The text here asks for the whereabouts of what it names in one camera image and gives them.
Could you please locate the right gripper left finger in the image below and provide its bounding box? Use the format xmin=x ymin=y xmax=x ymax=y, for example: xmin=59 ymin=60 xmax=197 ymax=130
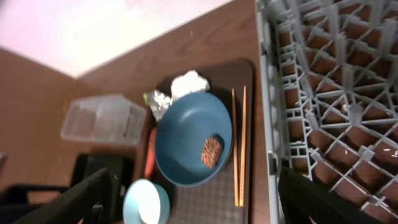
xmin=13 ymin=168 xmax=112 ymax=224

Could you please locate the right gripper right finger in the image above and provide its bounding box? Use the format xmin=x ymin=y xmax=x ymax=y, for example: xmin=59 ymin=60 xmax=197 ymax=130
xmin=278 ymin=167 xmax=381 ymax=224

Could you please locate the orange carrot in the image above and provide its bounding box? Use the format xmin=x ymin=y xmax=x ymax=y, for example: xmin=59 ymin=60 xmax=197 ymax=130
xmin=144 ymin=127 xmax=157 ymax=179

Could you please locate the foil wrapper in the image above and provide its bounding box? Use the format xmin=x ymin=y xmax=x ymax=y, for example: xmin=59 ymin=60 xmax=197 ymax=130
xmin=143 ymin=90 xmax=174 ymax=121

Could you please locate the dark blue plate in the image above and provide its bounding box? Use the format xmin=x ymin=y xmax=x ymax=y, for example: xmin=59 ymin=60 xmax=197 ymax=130
xmin=155 ymin=92 xmax=233 ymax=187

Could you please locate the white napkin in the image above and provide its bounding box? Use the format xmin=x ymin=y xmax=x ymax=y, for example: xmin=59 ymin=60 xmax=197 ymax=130
xmin=170 ymin=70 xmax=210 ymax=100

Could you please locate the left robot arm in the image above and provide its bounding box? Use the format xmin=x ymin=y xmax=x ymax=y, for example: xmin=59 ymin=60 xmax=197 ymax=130
xmin=1 ymin=184 xmax=69 ymax=224

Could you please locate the grey dishwasher rack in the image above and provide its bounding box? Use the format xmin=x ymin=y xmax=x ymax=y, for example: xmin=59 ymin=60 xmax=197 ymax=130
xmin=256 ymin=0 xmax=397 ymax=223

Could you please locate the black tray bin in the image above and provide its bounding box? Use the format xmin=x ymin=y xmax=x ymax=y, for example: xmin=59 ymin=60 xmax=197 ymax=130
xmin=70 ymin=154 xmax=134 ymax=222

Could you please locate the light blue rice bowl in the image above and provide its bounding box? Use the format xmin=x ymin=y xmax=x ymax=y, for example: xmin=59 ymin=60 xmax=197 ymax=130
xmin=123 ymin=179 xmax=170 ymax=224

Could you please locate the right wooden chopstick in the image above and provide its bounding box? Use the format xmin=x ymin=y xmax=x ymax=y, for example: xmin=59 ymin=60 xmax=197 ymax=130
xmin=239 ymin=86 xmax=247 ymax=207

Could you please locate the wooden chopstick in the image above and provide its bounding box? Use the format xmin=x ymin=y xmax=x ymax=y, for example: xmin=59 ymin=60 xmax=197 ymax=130
xmin=231 ymin=88 xmax=239 ymax=207
xmin=239 ymin=86 xmax=247 ymax=207

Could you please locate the clear plastic bin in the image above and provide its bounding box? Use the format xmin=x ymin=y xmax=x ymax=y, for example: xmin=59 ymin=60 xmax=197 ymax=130
xmin=60 ymin=94 xmax=147 ymax=146

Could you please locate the brown serving tray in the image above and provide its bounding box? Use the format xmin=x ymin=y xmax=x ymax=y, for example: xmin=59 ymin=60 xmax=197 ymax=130
xmin=151 ymin=59 xmax=255 ymax=223

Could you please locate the brown mushroom piece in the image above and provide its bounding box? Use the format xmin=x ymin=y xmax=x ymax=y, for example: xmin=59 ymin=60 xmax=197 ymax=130
xmin=201 ymin=136 xmax=223 ymax=169

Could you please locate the left wooden chopstick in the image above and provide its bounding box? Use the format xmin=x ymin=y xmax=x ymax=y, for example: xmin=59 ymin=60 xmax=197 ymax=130
xmin=231 ymin=88 xmax=239 ymax=207

